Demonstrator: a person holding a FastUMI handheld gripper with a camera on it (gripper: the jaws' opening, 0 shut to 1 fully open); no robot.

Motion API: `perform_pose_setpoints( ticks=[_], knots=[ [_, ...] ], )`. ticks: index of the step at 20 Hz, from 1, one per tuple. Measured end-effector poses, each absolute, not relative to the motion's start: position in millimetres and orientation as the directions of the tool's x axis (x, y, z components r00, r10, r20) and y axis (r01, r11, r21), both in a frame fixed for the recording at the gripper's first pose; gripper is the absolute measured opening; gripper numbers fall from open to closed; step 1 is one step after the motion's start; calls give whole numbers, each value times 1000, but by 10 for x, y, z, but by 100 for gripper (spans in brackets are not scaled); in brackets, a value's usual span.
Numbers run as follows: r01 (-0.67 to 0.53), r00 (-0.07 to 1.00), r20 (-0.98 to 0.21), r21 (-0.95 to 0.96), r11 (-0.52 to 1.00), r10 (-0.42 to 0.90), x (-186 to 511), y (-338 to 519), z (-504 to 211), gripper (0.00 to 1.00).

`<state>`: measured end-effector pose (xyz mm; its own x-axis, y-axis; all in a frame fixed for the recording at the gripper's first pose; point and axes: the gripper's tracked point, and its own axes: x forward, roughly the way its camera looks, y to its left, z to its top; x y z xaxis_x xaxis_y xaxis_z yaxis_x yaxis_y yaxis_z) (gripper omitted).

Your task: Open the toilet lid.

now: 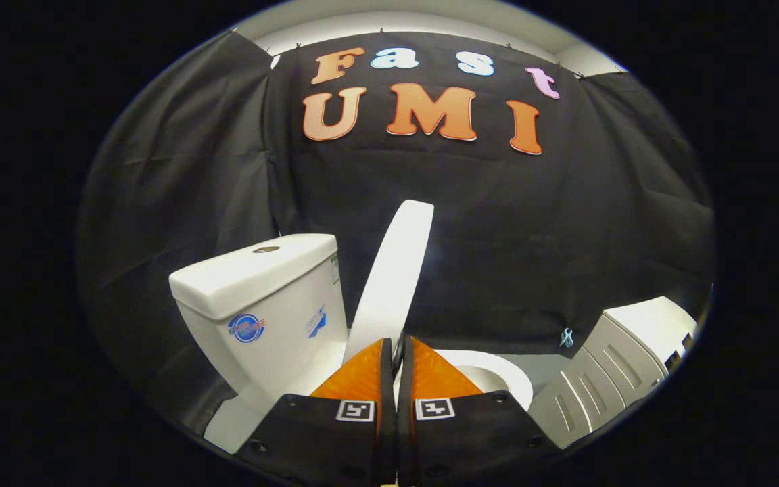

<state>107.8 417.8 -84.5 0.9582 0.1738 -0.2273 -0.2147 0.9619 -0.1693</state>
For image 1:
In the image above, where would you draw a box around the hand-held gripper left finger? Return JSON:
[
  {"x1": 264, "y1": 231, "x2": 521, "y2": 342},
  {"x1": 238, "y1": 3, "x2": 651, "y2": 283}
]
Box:
[{"x1": 234, "y1": 338, "x2": 397, "y2": 486}]

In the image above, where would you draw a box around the white ceramic toilet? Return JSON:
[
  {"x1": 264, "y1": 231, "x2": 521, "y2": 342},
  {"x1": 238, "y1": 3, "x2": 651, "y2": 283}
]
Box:
[{"x1": 169, "y1": 233, "x2": 534, "y2": 454}]

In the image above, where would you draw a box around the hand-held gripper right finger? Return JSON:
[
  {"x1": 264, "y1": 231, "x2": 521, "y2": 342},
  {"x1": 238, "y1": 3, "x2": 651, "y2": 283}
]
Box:
[{"x1": 396, "y1": 336, "x2": 563, "y2": 486}]

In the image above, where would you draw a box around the black backdrop cloth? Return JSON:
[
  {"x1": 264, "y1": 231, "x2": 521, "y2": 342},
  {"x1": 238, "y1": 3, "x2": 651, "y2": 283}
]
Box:
[{"x1": 77, "y1": 30, "x2": 715, "y2": 434}]

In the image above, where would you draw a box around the white toilet lid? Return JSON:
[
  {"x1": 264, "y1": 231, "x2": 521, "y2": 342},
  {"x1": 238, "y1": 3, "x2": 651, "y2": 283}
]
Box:
[{"x1": 342, "y1": 200, "x2": 435, "y2": 366}]

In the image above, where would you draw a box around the white panelled cabinet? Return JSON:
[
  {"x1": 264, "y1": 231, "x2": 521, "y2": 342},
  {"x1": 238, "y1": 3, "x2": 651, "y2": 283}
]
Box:
[{"x1": 528, "y1": 296, "x2": 698, "y2": 450}]

